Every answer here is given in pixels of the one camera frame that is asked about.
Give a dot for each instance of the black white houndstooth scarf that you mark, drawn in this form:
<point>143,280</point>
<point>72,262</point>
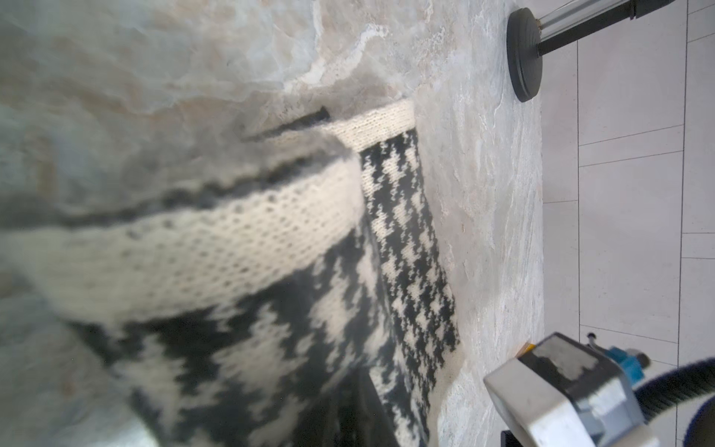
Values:
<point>231,292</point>

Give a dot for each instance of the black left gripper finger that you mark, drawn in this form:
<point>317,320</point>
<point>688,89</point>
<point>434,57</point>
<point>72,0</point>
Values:
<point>356,415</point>

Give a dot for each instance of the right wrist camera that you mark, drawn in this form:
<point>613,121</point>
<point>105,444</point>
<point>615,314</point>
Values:
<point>560,392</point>

